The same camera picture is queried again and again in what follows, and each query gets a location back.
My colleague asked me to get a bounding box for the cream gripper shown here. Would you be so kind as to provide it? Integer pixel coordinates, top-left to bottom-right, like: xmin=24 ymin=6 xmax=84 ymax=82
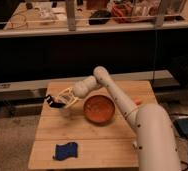
xmin=55 ymin=87 xmax=79 ymax=108

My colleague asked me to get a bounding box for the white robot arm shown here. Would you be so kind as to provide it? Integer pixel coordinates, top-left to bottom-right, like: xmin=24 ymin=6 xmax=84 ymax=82
xmin=55 ymin=66 xmax=182 ymax=171

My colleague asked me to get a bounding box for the orange bowl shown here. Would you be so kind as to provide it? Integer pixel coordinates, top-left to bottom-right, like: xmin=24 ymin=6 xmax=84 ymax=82
xmin=83 ymin=95 xmax=115 ymax=124

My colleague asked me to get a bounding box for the wooden table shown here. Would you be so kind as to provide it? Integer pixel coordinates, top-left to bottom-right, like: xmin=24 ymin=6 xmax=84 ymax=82
xmin=27 ymin=79 xmax=158 ymax=171

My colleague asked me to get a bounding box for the blue cloth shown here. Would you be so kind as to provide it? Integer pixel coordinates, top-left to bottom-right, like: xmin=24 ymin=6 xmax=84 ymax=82
xmin=53 ymin=142 xmax=78 ymax=161

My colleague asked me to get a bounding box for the black object on bench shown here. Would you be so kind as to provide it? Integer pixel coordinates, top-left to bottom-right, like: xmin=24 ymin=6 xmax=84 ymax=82
xmin=88 ymin=10 xmax=111 ymax=25

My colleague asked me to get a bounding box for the red clutter on bench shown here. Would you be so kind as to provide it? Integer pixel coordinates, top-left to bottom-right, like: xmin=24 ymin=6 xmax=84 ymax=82
xmin=111 ymin=1 xmax=133 ymax=23

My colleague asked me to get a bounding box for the black pedal box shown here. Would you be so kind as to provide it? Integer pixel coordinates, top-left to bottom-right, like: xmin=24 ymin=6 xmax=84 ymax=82
xmin=174 ymin=118 xmax=188 ymax=137

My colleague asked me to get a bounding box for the grey metal post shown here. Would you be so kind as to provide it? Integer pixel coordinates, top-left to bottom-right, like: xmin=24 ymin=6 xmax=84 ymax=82
xmin=65 ymin=0 xmax=76 ymax=31

